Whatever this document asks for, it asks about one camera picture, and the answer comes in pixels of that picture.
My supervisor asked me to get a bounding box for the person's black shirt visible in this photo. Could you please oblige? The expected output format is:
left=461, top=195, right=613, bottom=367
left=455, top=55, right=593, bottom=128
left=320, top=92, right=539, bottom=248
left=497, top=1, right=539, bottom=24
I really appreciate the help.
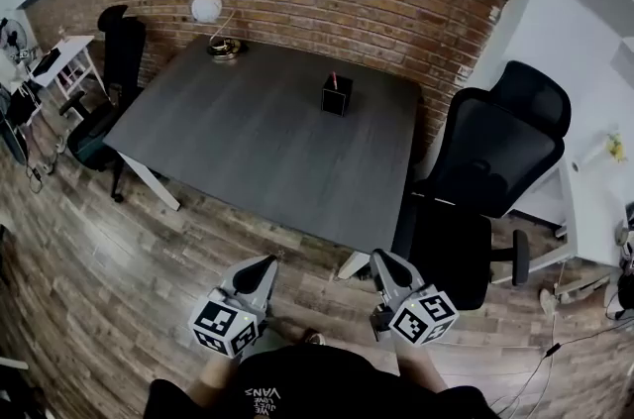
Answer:
left=143, top=344, right=502, bottom=419

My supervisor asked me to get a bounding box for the white paper roll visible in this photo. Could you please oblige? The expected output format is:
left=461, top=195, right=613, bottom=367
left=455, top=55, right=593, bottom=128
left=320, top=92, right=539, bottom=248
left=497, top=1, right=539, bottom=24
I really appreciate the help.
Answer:
left=571, top=146, right=611, bottom=172

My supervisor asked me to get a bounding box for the white table leg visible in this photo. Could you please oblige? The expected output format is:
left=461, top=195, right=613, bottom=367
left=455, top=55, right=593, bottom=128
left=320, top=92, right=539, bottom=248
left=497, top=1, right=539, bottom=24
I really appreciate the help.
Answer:
left=116, top=149, right=182, bottom=212
left=337, top=251, right=372, bottom=281

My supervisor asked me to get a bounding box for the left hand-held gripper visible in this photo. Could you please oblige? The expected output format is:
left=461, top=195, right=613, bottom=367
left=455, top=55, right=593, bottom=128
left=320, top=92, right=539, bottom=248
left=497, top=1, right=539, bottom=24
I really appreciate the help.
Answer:
left=187, top=255, right=279, bottom=359

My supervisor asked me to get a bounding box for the small white side table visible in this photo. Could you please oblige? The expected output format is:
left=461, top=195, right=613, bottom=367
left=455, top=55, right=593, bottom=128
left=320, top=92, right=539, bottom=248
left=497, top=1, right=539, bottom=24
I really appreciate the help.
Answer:
left=27, top=35, right=108, bottom=102

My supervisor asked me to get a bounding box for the beige slipper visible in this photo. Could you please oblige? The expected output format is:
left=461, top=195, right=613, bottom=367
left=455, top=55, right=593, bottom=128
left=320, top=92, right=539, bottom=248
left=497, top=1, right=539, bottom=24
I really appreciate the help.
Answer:
left=538, top=287, right=559, bottom=317

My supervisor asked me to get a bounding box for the standing fan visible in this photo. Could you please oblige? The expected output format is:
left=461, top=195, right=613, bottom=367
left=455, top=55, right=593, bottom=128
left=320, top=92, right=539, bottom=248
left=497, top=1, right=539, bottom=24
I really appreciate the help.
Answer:
left=0, top=16, right=29, bottom=62

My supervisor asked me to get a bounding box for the person's right forearm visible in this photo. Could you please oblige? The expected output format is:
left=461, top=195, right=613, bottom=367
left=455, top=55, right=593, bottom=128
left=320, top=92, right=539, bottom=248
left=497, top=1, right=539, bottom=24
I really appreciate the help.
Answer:
left=394, top=346, right=448, bottom=394

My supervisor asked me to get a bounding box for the brass desk lamp white globe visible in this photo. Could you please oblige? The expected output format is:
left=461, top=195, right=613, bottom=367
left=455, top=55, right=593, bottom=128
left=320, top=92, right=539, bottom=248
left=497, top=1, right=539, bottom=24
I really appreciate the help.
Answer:
left=190, top=0, right=243, bottom=60

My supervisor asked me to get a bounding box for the black square pen holder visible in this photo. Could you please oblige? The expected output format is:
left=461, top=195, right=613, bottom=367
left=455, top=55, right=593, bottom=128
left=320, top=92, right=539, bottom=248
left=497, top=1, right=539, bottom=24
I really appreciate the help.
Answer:
left=320, top=72, right=355, bottom=118

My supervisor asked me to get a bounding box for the person's left forearm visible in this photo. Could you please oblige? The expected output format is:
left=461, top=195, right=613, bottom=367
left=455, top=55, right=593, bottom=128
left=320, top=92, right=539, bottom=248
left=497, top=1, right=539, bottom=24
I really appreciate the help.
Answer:
left=184, top=351, right=245, bottom=408

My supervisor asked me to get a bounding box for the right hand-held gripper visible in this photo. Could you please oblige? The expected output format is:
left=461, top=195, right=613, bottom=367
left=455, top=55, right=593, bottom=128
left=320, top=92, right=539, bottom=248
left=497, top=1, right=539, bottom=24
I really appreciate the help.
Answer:
left=369, top=249, right=461, bottom=348

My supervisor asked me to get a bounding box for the black mesh office chair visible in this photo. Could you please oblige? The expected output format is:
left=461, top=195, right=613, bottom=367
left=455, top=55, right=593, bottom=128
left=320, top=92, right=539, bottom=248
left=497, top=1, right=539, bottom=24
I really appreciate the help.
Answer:
left=395, top=59, right=573, bottom=312

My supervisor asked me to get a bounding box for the yellow toy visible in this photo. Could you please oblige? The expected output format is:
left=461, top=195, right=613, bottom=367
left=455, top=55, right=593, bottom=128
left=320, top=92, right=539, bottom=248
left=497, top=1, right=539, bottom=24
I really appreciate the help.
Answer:
left=606, top=132, right=626, bottom=163

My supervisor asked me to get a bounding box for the black floor cable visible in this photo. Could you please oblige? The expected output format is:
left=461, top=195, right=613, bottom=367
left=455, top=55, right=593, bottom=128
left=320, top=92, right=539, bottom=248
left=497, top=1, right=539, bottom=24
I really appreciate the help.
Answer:
left=487, top=315, right=634, bottom=419

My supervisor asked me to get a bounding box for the white desk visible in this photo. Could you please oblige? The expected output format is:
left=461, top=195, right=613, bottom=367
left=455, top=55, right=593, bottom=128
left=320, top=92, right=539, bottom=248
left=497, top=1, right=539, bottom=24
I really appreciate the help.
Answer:
left=509, top=148, right=634, bottom=270

